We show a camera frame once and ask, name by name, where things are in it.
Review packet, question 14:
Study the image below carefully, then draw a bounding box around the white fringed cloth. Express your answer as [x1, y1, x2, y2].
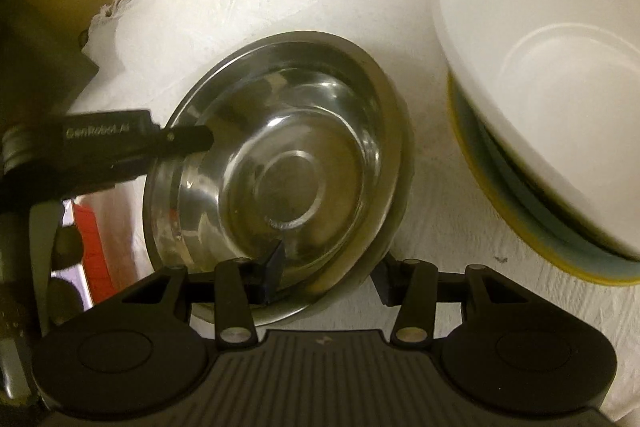
[80, 0, 640, 427]

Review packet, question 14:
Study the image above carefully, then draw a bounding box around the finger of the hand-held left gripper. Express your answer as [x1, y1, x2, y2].
[152, 123, 216, 158]

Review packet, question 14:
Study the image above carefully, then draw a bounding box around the red rectangular dish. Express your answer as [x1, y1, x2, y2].
[50, 184, 151, 310]

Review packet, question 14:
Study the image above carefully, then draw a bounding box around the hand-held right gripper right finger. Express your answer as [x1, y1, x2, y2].
[372, 254, 532, 345]

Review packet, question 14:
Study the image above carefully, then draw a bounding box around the cream bowl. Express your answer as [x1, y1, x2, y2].
[446, 69, 640, 289]

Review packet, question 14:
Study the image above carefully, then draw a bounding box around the stainless steel bowl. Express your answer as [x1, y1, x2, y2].
[142, 32, 416, 328]

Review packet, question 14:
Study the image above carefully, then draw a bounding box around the white plastic bowl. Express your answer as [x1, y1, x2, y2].
[427, 0, 640, 260]

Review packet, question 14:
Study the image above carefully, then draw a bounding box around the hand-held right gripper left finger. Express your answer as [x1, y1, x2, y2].
[107, 241, 288, 342]

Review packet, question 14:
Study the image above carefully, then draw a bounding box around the blue bowl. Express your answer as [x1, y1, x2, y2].
[452, 92, 640, 279]

